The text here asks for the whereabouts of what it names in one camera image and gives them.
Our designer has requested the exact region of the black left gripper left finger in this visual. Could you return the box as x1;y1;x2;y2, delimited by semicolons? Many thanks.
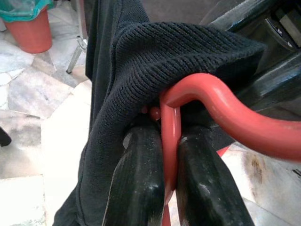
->
102;125;166;226

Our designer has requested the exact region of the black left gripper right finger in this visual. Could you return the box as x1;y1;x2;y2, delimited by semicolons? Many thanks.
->
175;125;256;226

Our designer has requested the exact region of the red plastic hanger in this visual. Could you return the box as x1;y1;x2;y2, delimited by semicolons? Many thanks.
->
142;73;301;226

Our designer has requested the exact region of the black shirt with green logo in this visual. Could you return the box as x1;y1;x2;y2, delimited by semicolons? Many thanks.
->
53;0;268;226

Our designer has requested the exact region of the silver metal clothes rack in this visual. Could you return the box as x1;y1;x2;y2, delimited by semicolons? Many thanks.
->
66;0;89;74

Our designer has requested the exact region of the orange plastic bin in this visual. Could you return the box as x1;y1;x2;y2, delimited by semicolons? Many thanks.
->
3;6;54;54

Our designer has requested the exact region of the teal bin liner bag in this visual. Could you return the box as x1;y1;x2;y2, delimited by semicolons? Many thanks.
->
0;0;56;23

